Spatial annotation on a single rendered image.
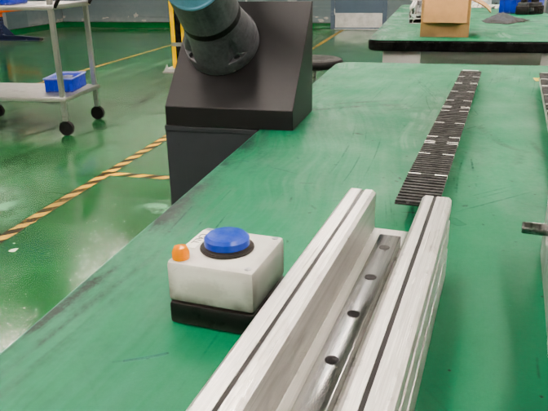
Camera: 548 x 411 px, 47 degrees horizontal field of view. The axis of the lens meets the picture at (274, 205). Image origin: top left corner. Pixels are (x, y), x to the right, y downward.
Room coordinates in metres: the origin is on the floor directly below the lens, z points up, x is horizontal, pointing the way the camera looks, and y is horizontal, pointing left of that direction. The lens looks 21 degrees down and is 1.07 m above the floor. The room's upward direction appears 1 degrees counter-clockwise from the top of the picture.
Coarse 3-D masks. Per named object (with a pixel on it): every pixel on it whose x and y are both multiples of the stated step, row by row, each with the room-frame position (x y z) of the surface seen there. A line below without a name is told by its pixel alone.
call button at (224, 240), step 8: (208, 232) 0.51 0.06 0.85; (216, 232) 0.51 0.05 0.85; (224, 232) 0.51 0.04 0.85; (232, 232) 0.51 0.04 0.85; (240, 232) 0.51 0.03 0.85; (208, 240) 0.50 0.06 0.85; (216, 240) 0.49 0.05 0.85; (224, 240) 0.49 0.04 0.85; (232, 240) 0.49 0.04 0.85; (240, 240) 0.49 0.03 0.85; (248, 240) 0.50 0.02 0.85; (208, 248) 0.49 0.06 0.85; (216, 248) 0.49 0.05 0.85; (224, 248) 0.49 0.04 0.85; (232, 248) 0.49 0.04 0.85; (240, 248) 0.49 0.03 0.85
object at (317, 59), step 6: (312, 60) 3.78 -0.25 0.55; (318, 60) 3.78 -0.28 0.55; (324, 60) 3.76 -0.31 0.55; (330, 60) 3.75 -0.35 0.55; (336, 60) 3.77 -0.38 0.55; (342, 60) 3.85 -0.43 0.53; (312, 66) 3.70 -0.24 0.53; (318, 66) 3.70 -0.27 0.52; (324, 66) 3.71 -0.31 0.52; (330, 66) 3.72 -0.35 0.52; (312, 72) 3.86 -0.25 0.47; (312, 78) 3.86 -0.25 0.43
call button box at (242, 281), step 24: (192, 240) 0.52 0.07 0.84; (264, 240) 0.52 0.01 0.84; (168, 264) 0.48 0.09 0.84; (192, 264) 0.48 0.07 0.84; (216, 264) 0.47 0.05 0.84; (240, 264) 0.47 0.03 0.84; (264, 264) 0.48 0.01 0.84; (192, 288) 0.47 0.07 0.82; (216, 288) 0.47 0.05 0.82; (240, 288) 0.46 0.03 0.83; (264, 288) 0.48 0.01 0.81; (192, 312) 0.47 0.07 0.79; (216, 312) 0.47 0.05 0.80; (240, 312) 0.46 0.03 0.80
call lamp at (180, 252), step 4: (180, 244) 0.49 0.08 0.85; (176, 248) 0.48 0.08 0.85; (180, 248) 0.48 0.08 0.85; (184, 248) 0.48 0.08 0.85; (172, 252) 0.48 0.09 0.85; (176, 252) 0.48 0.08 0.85; (180, 252) 0.48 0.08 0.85; (184, 252) 0.48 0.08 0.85; (188, 252) 0.49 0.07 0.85; (172, 256) 0.48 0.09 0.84; (176, 256) 0.48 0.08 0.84; (180, 256) 0.48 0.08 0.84; (184, 256) 0.48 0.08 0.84; (188, 256) 0.48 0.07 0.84; (176, 260) 0.48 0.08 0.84; (180, 260) 0.48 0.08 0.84; (184, 260) 0.48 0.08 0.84
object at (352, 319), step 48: (336, 240) 0.46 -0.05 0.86; (384, 240) 0.52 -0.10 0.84; (432, 240) 0.46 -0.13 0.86; (288, 288) 0.38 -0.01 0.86; (336, 288) 0.44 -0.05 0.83; (384, 288) 0.45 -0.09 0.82; (432, 288) 0.42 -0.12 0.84; (288, 336) 0.33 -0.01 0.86; (336, 336) 0.37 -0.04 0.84; (384, 336) 0.32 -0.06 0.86; (240, 384) 0.28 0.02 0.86; (288, 384) 0.33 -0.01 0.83; (336, 384) 0.31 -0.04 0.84; (384, 384) 0.28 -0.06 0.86
